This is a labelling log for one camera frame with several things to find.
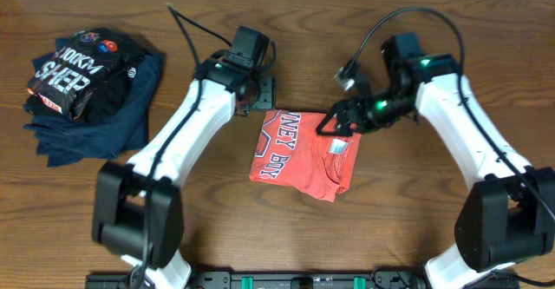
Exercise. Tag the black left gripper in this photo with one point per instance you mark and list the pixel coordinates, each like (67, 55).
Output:
(270, 96)

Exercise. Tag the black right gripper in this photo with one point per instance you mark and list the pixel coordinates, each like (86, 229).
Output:
(346, 110)

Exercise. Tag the orange red t-shirt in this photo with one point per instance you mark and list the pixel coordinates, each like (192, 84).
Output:
(291, 153)

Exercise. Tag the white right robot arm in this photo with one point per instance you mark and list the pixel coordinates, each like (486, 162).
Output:
(508, 215)

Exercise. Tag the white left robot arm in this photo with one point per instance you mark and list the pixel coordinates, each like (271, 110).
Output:
(138, 210)

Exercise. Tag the folded black printed shirt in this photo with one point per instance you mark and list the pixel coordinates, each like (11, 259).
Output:
(88, 78)

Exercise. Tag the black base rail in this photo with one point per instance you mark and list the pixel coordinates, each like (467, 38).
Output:
(380, 279)

